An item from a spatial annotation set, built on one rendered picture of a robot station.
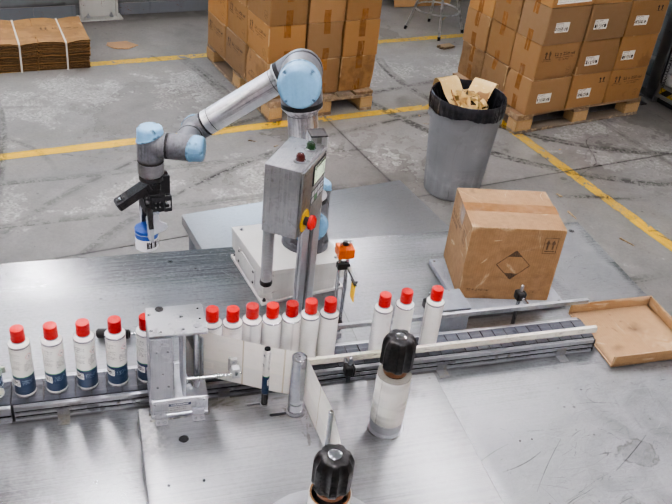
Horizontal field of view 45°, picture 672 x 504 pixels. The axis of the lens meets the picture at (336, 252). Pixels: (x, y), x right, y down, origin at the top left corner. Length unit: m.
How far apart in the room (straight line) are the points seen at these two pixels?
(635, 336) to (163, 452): 1.50
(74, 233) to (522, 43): 3.21
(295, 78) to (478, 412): 1.02
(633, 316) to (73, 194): 3.10
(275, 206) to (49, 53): 4.48
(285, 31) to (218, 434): 3.75
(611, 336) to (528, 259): 0.35
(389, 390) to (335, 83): 3.99
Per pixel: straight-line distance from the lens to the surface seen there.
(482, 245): 2.55
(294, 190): 1.95
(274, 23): 5.41
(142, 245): 2.55
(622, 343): 2.70
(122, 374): 2.18
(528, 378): 2.45
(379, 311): 2.22
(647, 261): 4.84
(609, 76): 6.33
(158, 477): 1.99
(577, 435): 2.33
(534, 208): 2.68
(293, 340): 2.19
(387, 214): 3.06
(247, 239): 2.62
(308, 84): 2.21
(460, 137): 4.70
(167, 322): 1.98
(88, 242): 4.35
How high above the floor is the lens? 2.39
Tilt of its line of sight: 34 degrees down
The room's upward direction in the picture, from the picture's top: 7 degrees clockwise
